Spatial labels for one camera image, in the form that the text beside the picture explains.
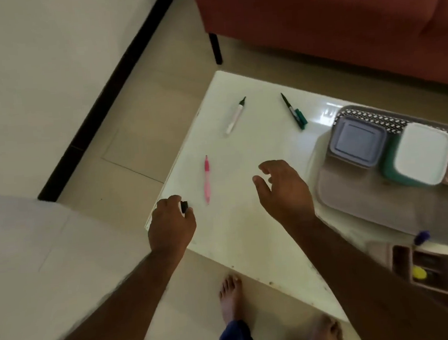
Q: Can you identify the person's left hand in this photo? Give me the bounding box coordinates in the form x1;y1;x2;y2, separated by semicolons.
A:
144;194;200;263

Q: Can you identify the person's right hand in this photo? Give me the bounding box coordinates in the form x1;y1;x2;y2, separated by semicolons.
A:
251;157;317;233

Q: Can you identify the person's right forearm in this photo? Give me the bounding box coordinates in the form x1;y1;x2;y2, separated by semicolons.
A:
286;201;448;340

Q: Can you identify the person's left forearm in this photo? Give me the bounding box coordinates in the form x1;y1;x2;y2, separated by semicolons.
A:
17;248;195;340

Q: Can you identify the pink pen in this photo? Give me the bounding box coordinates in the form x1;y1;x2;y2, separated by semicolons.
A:
201;155;214;205

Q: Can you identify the white marker with black tip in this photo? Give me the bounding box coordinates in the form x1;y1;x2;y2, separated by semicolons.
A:
223;96;250;135

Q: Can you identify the green marker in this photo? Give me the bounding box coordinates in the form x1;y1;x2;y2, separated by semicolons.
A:
280;91;308;132

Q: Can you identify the person's left foot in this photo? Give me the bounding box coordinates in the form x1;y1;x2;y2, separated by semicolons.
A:
217;274;246;326

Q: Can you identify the person's foot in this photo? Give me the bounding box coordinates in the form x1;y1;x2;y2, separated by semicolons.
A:
217;274;246;326
304;313;344;340

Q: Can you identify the grey tray with lattice rim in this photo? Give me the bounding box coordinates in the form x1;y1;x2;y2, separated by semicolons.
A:
308;96;448;268

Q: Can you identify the lavender lidded container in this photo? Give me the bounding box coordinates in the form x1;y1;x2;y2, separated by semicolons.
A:
325;111;392;172

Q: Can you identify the black sofa leg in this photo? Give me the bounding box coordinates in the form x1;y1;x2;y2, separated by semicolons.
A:
208;31;224;66

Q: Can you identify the person's right foot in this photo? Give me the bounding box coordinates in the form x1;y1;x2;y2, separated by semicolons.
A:
304;313;344;340

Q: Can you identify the green container with white lid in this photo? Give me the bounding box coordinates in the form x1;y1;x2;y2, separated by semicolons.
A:
376;119;448;191

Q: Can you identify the blue capped marker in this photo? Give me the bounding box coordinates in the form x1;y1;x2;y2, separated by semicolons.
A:
412;230;432;246

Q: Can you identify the yellow capped marker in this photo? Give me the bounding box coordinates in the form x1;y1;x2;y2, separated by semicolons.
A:
411;265;429;282

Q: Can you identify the red sofa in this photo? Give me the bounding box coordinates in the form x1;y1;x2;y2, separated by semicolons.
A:
190;0;448;112

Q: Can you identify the pink compartment organizer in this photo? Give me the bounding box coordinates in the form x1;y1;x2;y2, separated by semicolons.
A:
365;232;448;330

